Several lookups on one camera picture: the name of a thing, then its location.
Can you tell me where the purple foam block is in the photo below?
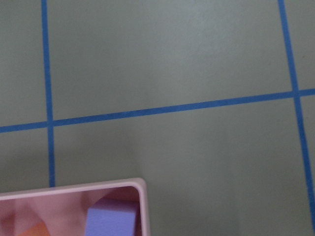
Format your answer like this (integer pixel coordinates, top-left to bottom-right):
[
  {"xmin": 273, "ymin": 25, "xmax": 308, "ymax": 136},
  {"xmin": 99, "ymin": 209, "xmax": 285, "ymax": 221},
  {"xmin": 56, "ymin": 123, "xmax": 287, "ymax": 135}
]
[{"xmin": 85, "ymin": 198, "xmax": 139, "ymax": 236}]

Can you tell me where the pink plastic bin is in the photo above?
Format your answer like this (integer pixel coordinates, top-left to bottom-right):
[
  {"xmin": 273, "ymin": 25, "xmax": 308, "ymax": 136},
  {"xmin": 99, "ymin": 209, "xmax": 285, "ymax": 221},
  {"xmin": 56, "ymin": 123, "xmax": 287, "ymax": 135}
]
[{"xmin": 0, "ymin": 178, "xmax": 151, "ymax": 236}]

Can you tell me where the orange foam block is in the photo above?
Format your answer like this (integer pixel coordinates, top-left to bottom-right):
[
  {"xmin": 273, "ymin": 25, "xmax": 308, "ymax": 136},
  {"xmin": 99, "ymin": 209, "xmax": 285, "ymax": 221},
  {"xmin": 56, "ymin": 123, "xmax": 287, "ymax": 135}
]
[{"xmin": 18, "ymin": 222, "xmax": 50, "ymax": 236}]

